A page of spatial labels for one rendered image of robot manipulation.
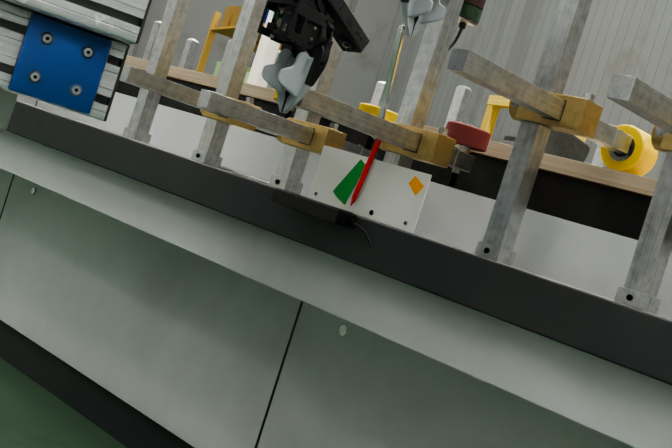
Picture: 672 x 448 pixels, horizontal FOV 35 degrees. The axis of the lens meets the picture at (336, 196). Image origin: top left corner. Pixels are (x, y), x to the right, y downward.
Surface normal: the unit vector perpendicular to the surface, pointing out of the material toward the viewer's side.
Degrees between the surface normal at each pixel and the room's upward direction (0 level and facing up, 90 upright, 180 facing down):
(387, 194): 90
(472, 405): 90
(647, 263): 90
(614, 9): 90
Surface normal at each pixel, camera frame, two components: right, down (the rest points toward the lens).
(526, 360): -0.66, -0.21
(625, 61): -0.88, -0.28
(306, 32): 0.68, 0.22
